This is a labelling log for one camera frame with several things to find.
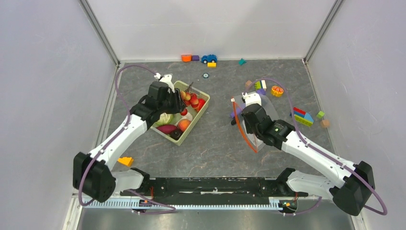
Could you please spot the light green plastic basket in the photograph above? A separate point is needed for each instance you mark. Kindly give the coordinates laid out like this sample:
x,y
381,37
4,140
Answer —
x,y
188,113

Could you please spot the clear orange zip top bag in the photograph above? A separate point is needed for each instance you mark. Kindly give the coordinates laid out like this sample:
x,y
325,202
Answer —
x,y
248,129

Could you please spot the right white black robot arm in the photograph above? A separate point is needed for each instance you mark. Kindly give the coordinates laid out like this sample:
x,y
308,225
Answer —
x,y
347,184

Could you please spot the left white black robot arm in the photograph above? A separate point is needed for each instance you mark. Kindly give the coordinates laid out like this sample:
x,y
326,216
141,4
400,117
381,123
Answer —
x,y
92,173

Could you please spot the orange toy peach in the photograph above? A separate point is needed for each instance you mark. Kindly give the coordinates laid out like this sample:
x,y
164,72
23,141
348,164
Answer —
x,y
183,124

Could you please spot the dark purple toy mangosteen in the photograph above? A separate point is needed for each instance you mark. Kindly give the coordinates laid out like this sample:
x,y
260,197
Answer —
x,y
176,134

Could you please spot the purple flashlight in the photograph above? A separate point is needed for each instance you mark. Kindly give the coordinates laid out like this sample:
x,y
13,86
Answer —
x,y
240,105

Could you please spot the green toy cabbage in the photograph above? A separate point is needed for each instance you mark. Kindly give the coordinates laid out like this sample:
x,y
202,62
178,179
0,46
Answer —
x,y
164,119

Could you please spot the purple toy sweet potato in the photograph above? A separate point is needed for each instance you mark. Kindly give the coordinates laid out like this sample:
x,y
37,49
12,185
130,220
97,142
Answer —
x,y
167,129

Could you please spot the yellow toy brick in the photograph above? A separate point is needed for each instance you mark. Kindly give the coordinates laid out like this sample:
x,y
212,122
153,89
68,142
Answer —
x,y
211,65

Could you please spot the brown wooden cube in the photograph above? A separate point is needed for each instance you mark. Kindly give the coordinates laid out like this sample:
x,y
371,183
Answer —
x,y
248,85

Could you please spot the blue toy car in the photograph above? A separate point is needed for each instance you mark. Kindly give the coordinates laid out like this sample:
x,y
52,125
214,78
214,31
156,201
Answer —
x,y
209,59

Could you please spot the purple small block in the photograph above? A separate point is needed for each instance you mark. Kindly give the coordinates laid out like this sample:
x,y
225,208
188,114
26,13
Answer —
x,y
195,58

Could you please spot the orange half round block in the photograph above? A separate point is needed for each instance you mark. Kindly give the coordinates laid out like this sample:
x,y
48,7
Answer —
x,y
186,57

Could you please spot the green white toy bricks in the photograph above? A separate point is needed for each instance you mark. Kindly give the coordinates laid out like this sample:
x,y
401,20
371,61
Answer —
x,y
260,85

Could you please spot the teal triangular block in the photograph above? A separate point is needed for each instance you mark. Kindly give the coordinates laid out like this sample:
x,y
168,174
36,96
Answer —
x,y
242,62

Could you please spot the orange yellow round toy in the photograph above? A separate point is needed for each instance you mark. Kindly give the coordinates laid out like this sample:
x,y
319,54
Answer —
x,y
277,91

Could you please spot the yellow orange wedge block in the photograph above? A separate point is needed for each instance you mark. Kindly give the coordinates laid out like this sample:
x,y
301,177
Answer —
x,y
126,161

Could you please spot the multicolour brick stack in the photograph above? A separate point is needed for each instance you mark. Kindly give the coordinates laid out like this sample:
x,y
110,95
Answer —
x,y
302,117

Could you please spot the small green cube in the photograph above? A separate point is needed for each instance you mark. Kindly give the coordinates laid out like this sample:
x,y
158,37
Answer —
x,y
320,114

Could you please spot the tan wooden cube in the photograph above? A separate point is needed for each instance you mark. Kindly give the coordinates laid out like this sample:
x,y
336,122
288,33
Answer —
x,y
325,123

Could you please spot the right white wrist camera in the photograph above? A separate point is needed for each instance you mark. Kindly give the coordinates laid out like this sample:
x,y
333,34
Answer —
x,y
251,98

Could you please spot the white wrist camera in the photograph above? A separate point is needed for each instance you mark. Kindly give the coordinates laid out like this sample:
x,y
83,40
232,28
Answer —
x,y
166,78
251,98

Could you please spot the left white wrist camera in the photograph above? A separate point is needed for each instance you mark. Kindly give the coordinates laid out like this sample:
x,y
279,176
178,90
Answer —
x,y
166,78

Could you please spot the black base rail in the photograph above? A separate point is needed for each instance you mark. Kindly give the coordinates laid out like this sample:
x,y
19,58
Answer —
x,y
216,190

